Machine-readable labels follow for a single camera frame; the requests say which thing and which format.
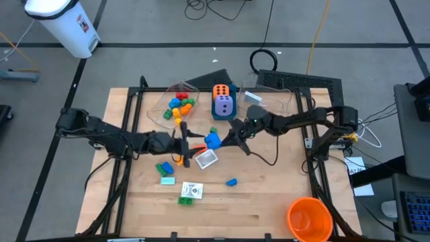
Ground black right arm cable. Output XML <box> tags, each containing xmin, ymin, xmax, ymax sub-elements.
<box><xmin>248</xmin><ymin>134</ymin><xmax>280</xmax><ymax>167</ymax></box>

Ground white paper sheet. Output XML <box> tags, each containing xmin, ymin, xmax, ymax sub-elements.
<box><xmin>352</xmin><ymin>183</ymin><xmax>375</xmax><ymax>197</ymax></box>
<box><xmin>344</xmin><ymin>156</ymin><xmax>367</xmax><ymax>175</ymax></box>

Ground black cable with coil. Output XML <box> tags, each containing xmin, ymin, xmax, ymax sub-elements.
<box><xmin>249</xmin><ymin>0</ymin><xmax>279</xmax><ymax>75</ymax></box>

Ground black tilted panel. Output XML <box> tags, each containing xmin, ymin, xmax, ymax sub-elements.
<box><xmin>183</xmin><ymin>68</ymin><xmax>236</xmax><ymax>89</ymax></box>

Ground orange plastic bowl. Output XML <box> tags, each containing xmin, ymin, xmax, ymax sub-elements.
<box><xmin>286</xmin><ymin>196</ymin><xmax>334</xmax><ymax>242</ymax></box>

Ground black metal table frame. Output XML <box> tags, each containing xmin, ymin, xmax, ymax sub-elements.
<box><xmin>75</xmin><ymin>75</ymin><xmax>363</xmax><ymax>242</ymax></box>

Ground large blue two-stud block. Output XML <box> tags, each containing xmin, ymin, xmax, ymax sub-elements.
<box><xmin>204</xmin><ymin>132</ymin><xmax>222</xmax><ymax>151</ymax></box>

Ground black desk device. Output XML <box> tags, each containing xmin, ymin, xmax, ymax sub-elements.
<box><xmin>408</xmin><ymin>76</ymin><xmax>430</xmax><ymax>122</ymax></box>

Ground white looped cable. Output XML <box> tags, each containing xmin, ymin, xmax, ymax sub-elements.
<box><xmin>355</xmin><ymin>117</ymin><xmax>383</xmax><ymax>149</ymax></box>

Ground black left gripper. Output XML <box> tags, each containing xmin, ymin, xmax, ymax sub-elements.
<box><xmin>170</xmin><ymin>121</ymin><xmax>208</xmax><ymax>168</ymax></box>

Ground grey stand base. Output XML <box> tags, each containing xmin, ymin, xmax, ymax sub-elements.
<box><xmin>0</xmin><ymin>69</ymin><xmax>40</xmax><ymax>83</ymax></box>

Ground black tangled cable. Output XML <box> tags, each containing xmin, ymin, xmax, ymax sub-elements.
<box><xmin>183</xmin><ymin>0</ymin><xmax>249</xmax><ymax>22</ymax></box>

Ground blue-backed playing card deck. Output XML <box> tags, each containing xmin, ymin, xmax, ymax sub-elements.
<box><xmin>243</xmin><ymin>90</ymin><xmax>263</xmax><ymax>108</ymax></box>

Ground grey keyboard desk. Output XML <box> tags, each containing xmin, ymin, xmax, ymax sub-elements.
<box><xmin>391</xmin><ymin>173</ymin><xmax>430</xmax><ymax>242</ymax></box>

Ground white emblem playing card deck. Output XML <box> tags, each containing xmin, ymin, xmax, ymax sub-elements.
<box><xmin>180</xmin><ymin>181</ymin><xmax>204</xmax><ymax>200</ymax></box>

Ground black desk bar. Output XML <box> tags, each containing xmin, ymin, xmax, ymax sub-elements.
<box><xmin>351</xmin><ymin>156</ymin><xmax>407</xmax><ymax>188</ymax></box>

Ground black left base cable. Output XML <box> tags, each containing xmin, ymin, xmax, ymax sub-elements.
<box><xmin>83</xmin><ymin>156</ymin><xmax>114</xmax><ymax>192</ymax></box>

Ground grey side desk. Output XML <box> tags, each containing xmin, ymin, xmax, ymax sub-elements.
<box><xmin>393</xmin><ymin>82</ymin><xmax>430</xmax><ymax>181</ymax></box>

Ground thin yellow floor cable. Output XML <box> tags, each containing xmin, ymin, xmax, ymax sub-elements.
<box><xmin>0</xmin><ymin>32</ymin><xmax>40</xmax><ymax>73</ymax></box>

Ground grey-backed playing card deck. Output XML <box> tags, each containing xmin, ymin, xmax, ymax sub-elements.
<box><xmin>194</xmin><ymin>149</ymin><xmax>219</xmax><ymax>170</ymax></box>

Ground yellow hanging cable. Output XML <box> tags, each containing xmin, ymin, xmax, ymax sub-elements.
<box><xmin>305</xmin><ymin>0</ymin><xmax>332</xmax><ymax>75</ymax></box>

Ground white trash can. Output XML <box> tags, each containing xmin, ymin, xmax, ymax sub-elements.
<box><xmin>23</xmin><ymin>0</ymin><xmax>101</xmax><ymax>60</ymax></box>

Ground black computer keyboard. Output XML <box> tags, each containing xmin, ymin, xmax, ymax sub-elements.
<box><xmin>399</xmin><ymin>190</ymin><xmax>430</xmax><ymax>235</ymax></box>

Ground black caster base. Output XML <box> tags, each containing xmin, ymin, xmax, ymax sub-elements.
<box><xmin>0</xmin><ymin>104</ymin><xmax>14</xmax><ymax>130</ymax></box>

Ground purple foam die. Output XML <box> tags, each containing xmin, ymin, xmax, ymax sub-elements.
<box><xmin>214</xmin><ymin>95</ymin><xmax>234</xmax><ymax>117</ymax></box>

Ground white floor cable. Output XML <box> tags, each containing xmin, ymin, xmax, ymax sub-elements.
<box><xmin>0</xmin><ymin>18</ymin><xmax>36</xmax><ymax>65</ymax></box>

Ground clear plastic container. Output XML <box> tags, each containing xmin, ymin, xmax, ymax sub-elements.
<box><xmin>237</xmin><ymin>80</ymin><xmax>292</xmax><ymax>117</ymax></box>
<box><xmin>146</xmin><ymin>80</ymin><xmax>202</xmax><ymax>130</ymax></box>

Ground blue plastic bin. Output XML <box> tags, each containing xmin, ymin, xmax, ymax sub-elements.
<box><xmin>210</xmin><ymin>83</ymin><xmax>238</xmax><ymax>122</ymax></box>

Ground white computer mouse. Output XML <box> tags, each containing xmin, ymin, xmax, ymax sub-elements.
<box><xmin>381</xmin><ymin>200</ymin><xmax>399</xmax><ymax>218</ymax></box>

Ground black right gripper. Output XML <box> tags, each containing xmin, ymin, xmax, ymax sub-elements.
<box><xmin>220</xmin><ymin>118</ymin><xmax>257</xmax><ymax>156</ymax></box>

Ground orange foam die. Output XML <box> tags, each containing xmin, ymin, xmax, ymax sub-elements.
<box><xmin>212</xmin><ymin>83</ymin><xmax>230</xmax><ymax>101</ymax></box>

